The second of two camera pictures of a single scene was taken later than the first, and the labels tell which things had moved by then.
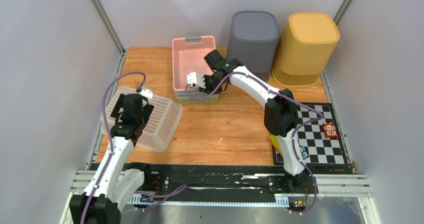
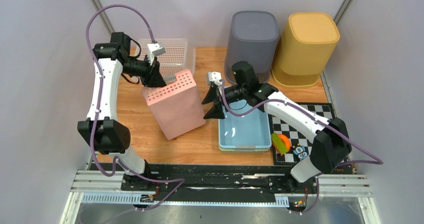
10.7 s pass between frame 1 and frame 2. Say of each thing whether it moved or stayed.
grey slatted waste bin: stayed
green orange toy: stayed
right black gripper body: moved
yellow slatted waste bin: stayed
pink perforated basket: moved
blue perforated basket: moved
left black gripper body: moved
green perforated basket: moved
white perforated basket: moved
